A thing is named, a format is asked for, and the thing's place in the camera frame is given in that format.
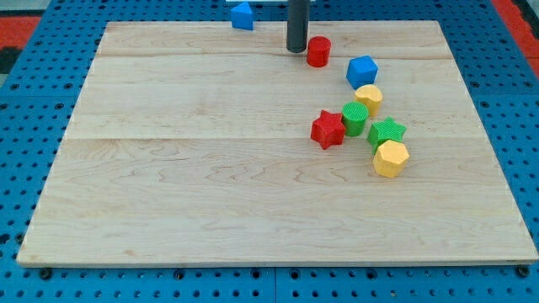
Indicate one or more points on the green cylinder block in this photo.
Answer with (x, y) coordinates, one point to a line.
(354, 116)

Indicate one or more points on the blue cube block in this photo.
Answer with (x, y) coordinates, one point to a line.
(361, 71)

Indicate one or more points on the red star block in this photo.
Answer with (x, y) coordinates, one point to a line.
(328, 129)

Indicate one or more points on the light wooden board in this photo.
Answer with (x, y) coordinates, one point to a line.
(189, 146)

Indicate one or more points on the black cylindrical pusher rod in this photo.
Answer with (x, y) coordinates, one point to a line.
(297, 25)

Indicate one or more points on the yellow hexagon block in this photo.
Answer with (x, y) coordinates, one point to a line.
(390, 159)

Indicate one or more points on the blue triangle block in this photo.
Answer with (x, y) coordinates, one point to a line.
(242, 16)

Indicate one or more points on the yellow heart block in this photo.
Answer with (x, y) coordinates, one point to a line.
(371, 96)

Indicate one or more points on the red cylinder block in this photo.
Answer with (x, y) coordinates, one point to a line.
(318, 51)

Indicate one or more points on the green star block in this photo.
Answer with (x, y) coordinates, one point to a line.
(387, 130)

